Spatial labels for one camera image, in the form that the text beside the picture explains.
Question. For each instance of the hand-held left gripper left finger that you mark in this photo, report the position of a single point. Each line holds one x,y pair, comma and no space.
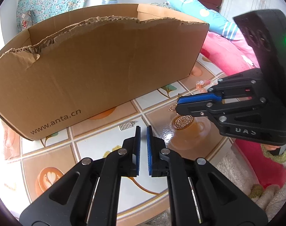
138,146

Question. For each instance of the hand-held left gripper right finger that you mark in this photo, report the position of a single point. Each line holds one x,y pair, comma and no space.
149,146

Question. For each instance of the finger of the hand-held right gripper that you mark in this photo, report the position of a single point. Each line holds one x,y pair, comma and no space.
197,97
192,109

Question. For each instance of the gold bow charm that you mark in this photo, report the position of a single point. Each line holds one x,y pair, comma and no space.
172,108

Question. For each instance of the silver abacus charm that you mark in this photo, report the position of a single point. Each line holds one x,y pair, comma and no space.
125,125

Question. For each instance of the brown cardboard box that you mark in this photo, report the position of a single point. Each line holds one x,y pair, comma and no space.
86,80

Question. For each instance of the person's right forearm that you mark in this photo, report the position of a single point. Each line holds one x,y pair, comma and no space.
281,157

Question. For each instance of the tile print table cover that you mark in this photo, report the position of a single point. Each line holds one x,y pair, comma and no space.
98,134

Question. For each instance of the white fluffy garment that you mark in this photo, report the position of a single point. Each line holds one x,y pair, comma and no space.
232,169

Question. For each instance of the blue cartoon pillow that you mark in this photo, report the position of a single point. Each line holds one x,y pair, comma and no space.
204,11

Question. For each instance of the lace trimmed patterned pillow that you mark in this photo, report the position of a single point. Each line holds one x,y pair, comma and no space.
157,4

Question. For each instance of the green fuzzy cloth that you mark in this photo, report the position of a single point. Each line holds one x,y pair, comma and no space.
255,190

